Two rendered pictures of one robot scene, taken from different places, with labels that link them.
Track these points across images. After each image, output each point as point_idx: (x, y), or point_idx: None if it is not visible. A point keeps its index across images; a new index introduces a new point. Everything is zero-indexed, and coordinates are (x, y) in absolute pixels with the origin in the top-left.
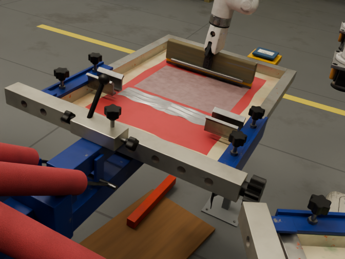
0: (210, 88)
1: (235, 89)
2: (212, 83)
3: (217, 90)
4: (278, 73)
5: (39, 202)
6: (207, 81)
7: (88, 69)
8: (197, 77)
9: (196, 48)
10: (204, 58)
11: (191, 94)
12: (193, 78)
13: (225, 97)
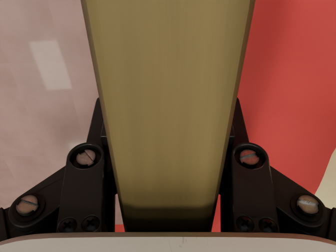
0: (16, 134)
1: (117, 198)
2: (80, 119)
3: (32, 161)
4: None
5: None
6: (78, 90)
7: None
8: (72, 24)
9: (98, 63)
10: (102, 127)
11: None
12: (24, 4)
13: (4, 195)
